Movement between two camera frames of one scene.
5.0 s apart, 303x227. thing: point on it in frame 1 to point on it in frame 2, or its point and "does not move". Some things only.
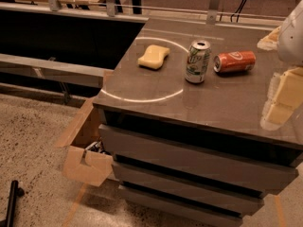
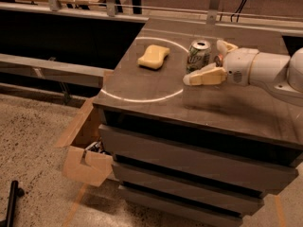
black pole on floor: (15, 191) does not move
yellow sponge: (153, 57) does not move
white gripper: (292, 40) to (240, 65)
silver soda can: (198, 61) does not move
